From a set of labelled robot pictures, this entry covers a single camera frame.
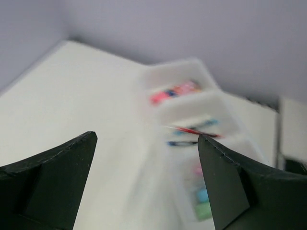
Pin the purple highlighter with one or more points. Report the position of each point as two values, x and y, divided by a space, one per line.
197 170

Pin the dark blue gel pen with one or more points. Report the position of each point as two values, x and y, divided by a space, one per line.
181 143

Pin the blue highlighter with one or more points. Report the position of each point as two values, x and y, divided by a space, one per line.
202 195

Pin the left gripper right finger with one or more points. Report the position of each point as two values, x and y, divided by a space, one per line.
245 194

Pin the red gel pen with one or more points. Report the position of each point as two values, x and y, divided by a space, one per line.
178 130

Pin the green highlighter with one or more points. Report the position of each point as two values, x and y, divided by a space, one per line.
203 211

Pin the clear plastic organizer tray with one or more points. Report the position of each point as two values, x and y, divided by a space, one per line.
246 128

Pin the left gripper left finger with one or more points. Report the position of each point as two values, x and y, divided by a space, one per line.
44 192

